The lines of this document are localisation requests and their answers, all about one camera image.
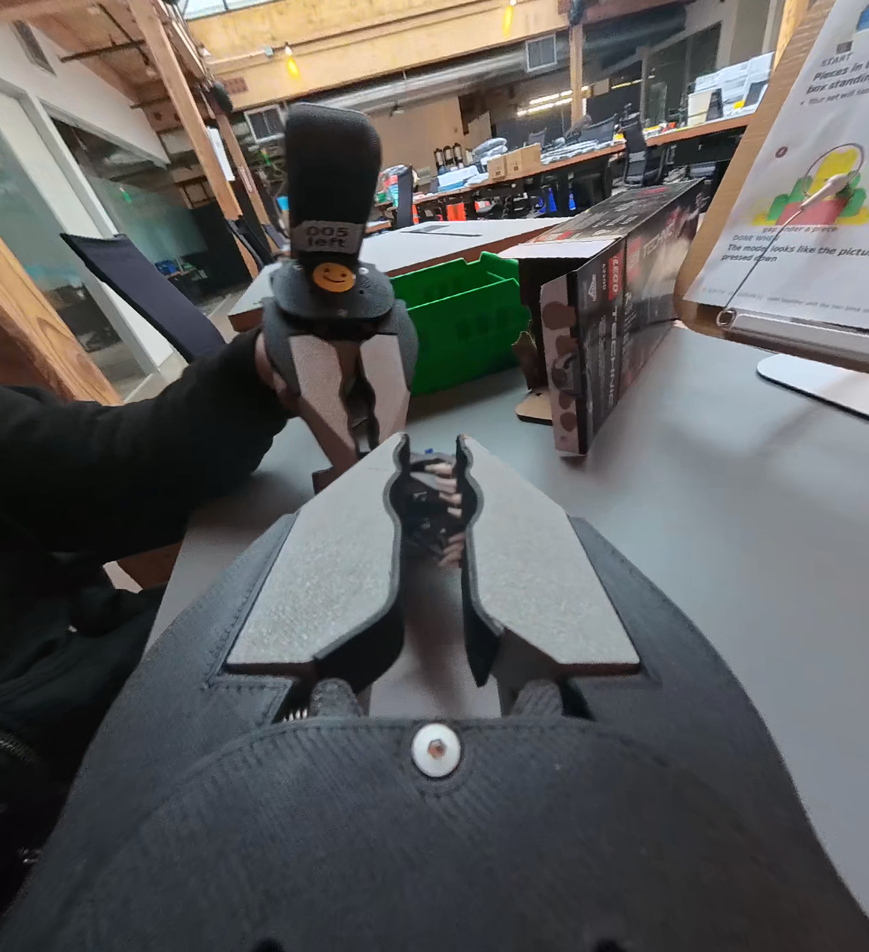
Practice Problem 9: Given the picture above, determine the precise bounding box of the person's left hand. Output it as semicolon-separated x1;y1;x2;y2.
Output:
253;329;303;415

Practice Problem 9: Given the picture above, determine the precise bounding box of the white printed instruction sheet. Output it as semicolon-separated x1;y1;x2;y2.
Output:
683;0;869;337

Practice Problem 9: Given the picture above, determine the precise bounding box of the long wooden workbench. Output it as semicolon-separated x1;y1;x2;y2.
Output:
405;112;755;220

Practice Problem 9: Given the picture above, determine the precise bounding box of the person's black jacket torso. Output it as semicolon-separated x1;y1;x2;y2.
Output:
0;476;183;952

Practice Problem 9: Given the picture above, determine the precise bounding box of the wooden support post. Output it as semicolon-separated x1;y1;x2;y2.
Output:
125;0;260;276

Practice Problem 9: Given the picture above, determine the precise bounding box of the person's left forearm black sleeve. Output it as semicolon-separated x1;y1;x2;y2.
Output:
0;327;292;559

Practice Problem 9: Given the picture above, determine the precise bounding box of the black office chair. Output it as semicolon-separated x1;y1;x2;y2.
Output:
619;112;670;188

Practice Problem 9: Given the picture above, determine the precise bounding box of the brown cardboard cutout piece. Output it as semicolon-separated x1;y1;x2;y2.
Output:
512;329;556;426

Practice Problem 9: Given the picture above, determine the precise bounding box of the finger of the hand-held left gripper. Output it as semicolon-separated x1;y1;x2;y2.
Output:
360;333;415;446
288;333;363;464

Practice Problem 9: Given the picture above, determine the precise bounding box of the green plastic bin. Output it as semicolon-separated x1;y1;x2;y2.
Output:
390;251;534;397

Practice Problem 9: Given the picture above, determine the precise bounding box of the dark clawed lego model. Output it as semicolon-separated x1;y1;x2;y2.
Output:
387;446;478;571

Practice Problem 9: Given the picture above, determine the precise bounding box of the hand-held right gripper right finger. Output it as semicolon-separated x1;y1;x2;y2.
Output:
455;433;641;689

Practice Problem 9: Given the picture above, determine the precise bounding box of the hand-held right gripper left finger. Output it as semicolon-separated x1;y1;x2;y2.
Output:
225;433;412;693

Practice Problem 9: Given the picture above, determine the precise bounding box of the black lego set box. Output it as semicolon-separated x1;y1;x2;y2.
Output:
500;177;708;457

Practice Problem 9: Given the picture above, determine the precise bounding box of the silver stand base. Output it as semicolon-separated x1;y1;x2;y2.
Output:
756;352;869;436

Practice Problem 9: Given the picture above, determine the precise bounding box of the small cardboard box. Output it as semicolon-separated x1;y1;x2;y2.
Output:
485;143;544;181

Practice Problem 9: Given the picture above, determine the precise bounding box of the wooden display board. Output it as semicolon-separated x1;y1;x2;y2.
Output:
673;0;869;384

